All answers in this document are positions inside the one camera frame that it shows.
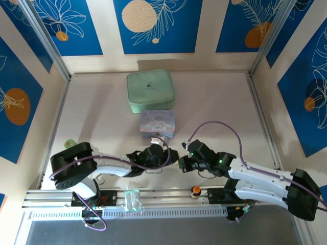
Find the lilac cartoon tin box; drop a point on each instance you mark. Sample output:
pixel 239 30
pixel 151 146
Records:
pixel 157 123

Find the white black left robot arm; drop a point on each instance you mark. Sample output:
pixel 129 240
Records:
pixel 112 164

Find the small orange cap bottle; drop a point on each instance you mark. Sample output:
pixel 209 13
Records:
pixel 196 191

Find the clear plastic bag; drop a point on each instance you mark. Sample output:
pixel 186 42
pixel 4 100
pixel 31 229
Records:
pixel 132 200

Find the silver metal clip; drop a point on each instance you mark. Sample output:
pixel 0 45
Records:
pixel 102 178

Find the mint green zip case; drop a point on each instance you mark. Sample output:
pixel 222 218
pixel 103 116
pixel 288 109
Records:
pixel 150 90

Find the green orange small toy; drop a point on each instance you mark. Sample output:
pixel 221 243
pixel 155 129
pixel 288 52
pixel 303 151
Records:
pixel 68 144

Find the aluminium front rail frame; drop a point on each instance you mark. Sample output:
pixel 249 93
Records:
pixel 163 195

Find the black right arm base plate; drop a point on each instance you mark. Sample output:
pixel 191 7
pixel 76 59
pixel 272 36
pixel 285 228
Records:
pixel 217 196

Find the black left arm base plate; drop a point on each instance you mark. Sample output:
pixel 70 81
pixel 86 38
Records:
pixel 108 197

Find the aluminium table side rail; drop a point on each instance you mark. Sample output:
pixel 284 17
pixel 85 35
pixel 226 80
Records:
pixel 263 120
pixel 55 127

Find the blue botanical wall poster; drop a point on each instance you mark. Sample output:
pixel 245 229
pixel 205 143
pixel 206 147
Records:
pixel 304 102
pixel 69 28
pixel 158 25
pixel 18 107
pixel 293 28
pixel 23 30
pixel 250 25

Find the aluminium corner post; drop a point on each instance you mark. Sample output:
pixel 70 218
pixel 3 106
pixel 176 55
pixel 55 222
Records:
pixel 273 35
pixel 43 38

